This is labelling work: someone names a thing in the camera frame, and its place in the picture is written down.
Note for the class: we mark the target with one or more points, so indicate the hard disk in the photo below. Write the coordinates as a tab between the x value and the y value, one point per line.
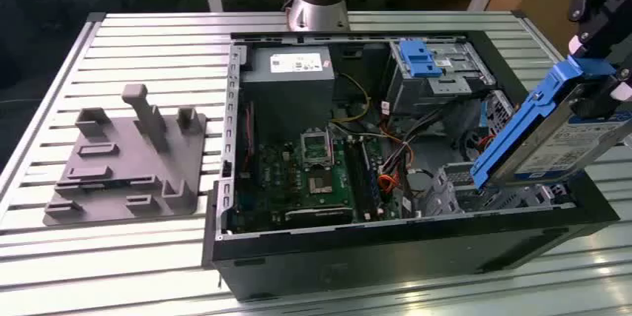
543	146

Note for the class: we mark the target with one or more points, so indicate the metal disk bay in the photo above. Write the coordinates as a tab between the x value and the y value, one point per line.
444	190

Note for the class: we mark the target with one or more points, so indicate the black RAM slot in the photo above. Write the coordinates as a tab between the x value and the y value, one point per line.
371	175
352	175

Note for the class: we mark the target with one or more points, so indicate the blue drive latch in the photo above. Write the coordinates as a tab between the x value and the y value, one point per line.
419	60

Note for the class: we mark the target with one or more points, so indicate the black case fan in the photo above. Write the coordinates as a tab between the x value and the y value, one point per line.
471	146

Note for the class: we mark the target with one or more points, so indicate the grey power supply unit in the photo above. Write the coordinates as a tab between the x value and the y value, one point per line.
287	101

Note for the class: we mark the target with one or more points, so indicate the CPU socket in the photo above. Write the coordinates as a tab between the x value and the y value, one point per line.
321	183

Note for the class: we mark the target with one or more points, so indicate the black open PC case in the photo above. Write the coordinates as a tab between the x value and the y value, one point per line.
395	264

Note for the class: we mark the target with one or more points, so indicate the black graphics card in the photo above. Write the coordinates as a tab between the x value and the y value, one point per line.
316	216

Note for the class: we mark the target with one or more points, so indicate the green motherboard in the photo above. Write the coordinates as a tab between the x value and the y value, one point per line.
276	179

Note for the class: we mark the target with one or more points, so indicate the grey parts rack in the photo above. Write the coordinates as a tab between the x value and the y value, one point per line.
123	168

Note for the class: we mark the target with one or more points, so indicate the green RAM stick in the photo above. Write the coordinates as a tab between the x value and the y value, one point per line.
105	184

